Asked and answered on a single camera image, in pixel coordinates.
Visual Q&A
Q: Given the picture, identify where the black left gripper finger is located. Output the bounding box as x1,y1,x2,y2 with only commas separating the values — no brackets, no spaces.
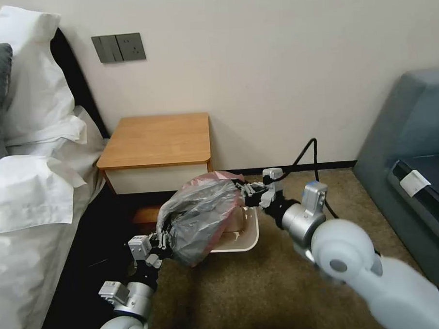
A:
148,228,172,250
144,249,173,269

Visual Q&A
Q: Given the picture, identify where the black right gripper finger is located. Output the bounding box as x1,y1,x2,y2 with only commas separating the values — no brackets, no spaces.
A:
234,179,266,198
242,191,277,211

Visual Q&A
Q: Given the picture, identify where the grey translucent garbage bag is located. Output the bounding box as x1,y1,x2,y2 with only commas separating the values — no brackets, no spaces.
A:
154,169,251,269

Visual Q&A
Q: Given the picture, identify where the white plastic trash can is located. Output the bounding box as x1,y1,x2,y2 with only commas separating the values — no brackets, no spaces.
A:
206,204,261,254

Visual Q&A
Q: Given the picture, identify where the black bed base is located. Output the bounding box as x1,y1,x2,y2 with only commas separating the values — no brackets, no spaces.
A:
34,191,147,329

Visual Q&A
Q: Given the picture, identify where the wooden bedside table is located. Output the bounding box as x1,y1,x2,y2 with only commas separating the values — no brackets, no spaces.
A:
94,112,215,227

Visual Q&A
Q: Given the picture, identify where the white duvet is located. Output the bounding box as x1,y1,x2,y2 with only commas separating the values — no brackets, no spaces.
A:
0,104,117,329

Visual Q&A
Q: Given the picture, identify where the white paper label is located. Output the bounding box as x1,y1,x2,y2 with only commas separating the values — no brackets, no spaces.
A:
399,170,431,198

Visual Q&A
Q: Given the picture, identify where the blue-grey sofa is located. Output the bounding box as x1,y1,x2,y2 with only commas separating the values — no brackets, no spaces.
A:
347,67,439,305

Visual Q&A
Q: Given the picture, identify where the black headboard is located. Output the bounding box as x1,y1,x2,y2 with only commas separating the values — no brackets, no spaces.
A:
48,25,110,141

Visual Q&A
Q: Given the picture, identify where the white pillow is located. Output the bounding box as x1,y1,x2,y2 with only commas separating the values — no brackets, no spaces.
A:
0,2,90,158

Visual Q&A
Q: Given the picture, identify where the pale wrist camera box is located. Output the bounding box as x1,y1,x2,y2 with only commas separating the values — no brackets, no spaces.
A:
127,235,153,261
261,167,286,193

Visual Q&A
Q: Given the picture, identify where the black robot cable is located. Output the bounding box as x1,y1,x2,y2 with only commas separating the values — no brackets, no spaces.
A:
276,137,340,221

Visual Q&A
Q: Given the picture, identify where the grey wall switch panel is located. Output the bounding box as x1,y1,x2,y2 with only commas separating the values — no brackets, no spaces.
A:
91,32,147,64

